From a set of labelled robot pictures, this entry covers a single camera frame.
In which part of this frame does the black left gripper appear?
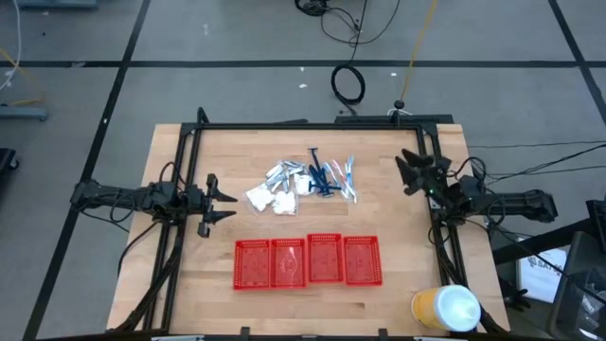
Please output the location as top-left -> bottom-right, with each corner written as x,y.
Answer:
187,172 -> 239,239

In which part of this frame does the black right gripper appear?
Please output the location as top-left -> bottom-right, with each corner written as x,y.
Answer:
395,148 -> 455,203

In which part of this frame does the packaged blue toothbrush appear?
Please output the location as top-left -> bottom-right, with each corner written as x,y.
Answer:
344,154 -> 359,204

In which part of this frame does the packaged white toothbrush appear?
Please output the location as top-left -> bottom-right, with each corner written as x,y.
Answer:
323,162 -> 343,190

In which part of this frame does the clear bag of cotton pads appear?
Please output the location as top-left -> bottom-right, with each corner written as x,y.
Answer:
244,185 -> 276,215
293,172 -> 317,198
271,188 -> 299,217

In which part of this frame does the red slotted plastic basket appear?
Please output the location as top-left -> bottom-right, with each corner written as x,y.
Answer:
306,232 -> 344,284
342,235 -> 383,288
269,238 -> 308,290
233,239 -> 272,291

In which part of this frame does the black diagonal bar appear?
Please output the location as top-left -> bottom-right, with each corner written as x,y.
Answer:
491,215 -> 606,266

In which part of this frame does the yellow cup with white lid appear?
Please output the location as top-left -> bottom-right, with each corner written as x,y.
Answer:
410,283 -> 483,333

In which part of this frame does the white labelled box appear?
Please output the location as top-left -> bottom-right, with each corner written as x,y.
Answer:
516,246 -> 568,304

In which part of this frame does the black chair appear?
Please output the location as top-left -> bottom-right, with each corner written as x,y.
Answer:
548,230 -> 606,341

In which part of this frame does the grey metal foot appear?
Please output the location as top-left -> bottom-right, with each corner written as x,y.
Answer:
0,104 -> 49,122

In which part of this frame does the black caster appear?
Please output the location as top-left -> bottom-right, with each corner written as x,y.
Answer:
0,147 -> 20,172

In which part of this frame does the grey metal base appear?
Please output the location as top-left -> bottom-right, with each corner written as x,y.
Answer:
16,0 -> 100,10

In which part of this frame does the black metal rig frame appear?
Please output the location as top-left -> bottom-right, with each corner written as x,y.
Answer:
111,106 -> 508,341

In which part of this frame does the coiled black cable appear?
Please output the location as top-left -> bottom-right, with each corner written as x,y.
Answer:
330,63 -> 366,106

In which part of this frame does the yellow hanging cable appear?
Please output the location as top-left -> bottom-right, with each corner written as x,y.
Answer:
401,0 -> 439,101

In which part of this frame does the thin black floor cable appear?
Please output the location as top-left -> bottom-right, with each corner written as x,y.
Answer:
468,139 -> 606,149

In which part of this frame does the black hanging cable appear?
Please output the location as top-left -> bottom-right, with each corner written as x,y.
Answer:
348,0 -> 369,66

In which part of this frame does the black looping cable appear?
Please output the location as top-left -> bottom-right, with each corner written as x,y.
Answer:
294,0 -> 401,47

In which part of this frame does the yellow floor cable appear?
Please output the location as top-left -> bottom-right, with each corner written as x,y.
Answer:
0,45 -> 47,108

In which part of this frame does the white floor cable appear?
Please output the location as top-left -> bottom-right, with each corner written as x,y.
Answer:
0,0 -> 24,94

